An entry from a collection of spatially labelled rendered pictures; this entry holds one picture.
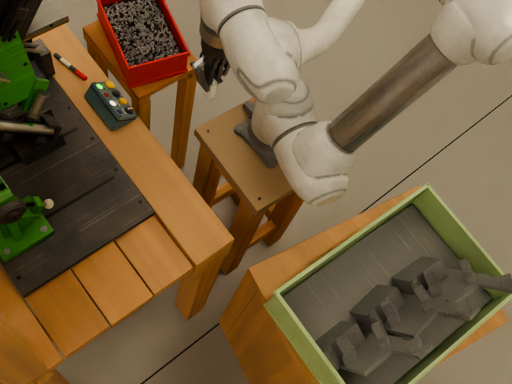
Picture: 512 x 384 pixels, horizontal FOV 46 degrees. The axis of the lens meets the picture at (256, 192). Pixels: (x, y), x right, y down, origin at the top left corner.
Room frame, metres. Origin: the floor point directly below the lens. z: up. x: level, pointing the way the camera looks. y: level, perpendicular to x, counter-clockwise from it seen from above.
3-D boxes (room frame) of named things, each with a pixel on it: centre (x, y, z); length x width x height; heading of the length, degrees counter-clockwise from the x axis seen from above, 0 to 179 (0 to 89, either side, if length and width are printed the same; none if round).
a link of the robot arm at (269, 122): (1.00, 0.02, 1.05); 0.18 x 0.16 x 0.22; 45
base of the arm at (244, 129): (1.02, 0.04, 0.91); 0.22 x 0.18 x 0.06; 64
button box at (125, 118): (0.86, 0.51, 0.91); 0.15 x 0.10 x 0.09; 60
